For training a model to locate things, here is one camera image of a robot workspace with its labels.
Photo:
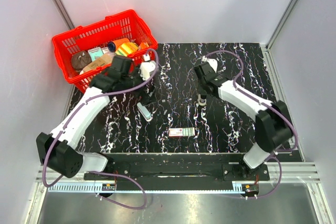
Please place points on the white black large stapler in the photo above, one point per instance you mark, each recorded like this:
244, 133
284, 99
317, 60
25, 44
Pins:
201, 99

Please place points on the orange cylinder blue cap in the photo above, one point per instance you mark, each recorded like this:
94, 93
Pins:
115, 44

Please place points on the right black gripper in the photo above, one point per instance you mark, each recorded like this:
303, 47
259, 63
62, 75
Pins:
200, 81

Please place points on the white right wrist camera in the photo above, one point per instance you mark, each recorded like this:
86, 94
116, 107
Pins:
212, 62

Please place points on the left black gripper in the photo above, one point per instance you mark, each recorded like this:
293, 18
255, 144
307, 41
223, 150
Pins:
146, 98

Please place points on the brown round bun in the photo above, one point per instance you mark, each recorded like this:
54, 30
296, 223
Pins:
80, 60

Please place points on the orange small packet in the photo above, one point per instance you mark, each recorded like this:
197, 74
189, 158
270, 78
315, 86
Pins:
143, 45

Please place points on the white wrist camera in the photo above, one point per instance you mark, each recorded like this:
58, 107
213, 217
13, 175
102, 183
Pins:
212, 62
146, 67

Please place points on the red staple box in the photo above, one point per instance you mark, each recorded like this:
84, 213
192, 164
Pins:
181, 132

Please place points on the brown cardboard package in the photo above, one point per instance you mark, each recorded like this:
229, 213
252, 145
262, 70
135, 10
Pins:
105, 59

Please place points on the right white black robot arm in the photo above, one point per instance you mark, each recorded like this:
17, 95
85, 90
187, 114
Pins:
272, 121

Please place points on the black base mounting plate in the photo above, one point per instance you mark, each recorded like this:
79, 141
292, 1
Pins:
171, 173

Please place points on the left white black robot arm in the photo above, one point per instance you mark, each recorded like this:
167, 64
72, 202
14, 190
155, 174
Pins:
57, 149

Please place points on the yellow green striped sponge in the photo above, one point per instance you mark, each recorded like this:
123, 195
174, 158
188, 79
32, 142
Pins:
126, 49

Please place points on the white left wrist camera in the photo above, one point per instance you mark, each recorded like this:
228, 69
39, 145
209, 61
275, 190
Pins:
146, 67

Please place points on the light blue small stapler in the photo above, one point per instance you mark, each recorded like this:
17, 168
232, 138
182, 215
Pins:
144, 112

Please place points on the teal small box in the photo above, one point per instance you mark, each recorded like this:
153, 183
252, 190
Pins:
95, 53

